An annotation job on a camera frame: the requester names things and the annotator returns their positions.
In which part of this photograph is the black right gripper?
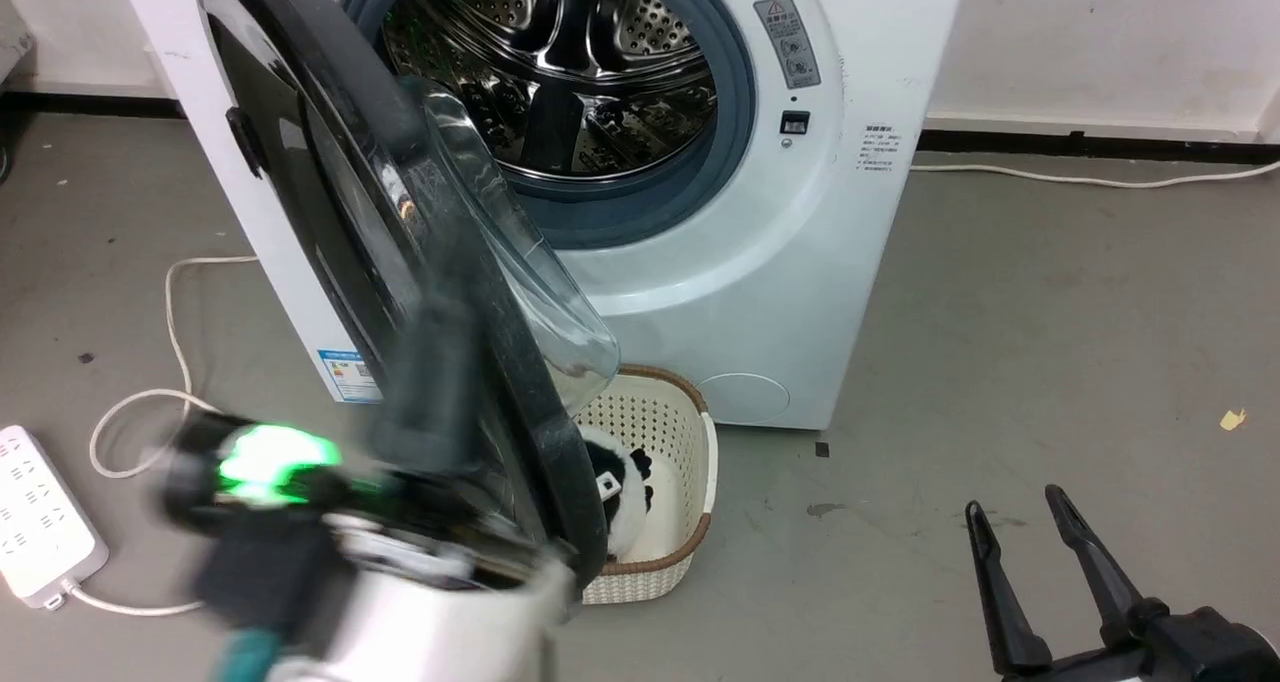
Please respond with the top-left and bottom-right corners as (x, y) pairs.
(964, 483), (1280, 682)

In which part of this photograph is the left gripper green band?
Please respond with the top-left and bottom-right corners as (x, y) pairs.
(160, 302), (486, 563)

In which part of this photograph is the black round glass washer door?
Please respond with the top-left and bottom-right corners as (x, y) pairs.
(194, 0), (622, 575)

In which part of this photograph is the white front-load washing machine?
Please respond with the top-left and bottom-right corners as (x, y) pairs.
(110, 0), (971, 432)

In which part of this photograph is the grey rubber door seal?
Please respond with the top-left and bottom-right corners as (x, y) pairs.
(340, 0), (758, 251)

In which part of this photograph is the blue energy label sticker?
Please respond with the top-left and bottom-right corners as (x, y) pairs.
(317, 347), (385, 405)

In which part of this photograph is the black and white panda plush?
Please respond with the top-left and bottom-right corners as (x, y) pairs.
(580, 424), (659, 563)

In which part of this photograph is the white woven laundry basket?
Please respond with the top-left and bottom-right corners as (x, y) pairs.
(572, 364), (719, 606)

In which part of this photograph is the stainless steel washer drum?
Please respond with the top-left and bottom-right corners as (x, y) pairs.
(378, 0), (719, 185)

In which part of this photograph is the white power strip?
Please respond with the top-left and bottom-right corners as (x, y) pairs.
(0, 424), (110, 611)

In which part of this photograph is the grey warning label sticker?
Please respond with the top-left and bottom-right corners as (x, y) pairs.
(753, 0), (823, 91)

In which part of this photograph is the looped white floor cable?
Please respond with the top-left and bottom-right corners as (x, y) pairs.
(88, 255), (259, 481)

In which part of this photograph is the thin white power strip cord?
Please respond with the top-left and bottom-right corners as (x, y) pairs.
(60, 580), (206, 619)

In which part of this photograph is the long white cable by wall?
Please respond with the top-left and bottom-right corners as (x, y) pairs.
(909, 159), (1280, 190)

